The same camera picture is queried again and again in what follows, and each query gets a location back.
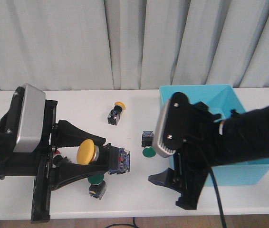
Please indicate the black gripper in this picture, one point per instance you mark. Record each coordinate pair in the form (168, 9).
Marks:
(38, 163)
(191, 163)

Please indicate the yellow push button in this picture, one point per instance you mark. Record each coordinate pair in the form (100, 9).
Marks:
(115, 114)
(116, 159)

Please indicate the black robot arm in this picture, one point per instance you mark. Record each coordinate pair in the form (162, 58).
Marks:
(30, 136)
(240, 138)

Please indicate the light blue plastic box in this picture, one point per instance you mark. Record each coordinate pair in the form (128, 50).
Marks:
(221, 99)

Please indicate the green push button upright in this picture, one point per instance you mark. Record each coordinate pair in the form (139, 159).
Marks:
(97, 186)

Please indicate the green push button lying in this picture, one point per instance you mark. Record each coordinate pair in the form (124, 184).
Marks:
(147, 141)

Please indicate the white pleated curtain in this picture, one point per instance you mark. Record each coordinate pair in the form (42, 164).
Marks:
(133, 44)

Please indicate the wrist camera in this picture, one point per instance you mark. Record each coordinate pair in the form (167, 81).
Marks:
(31, 119)
(171, 125)

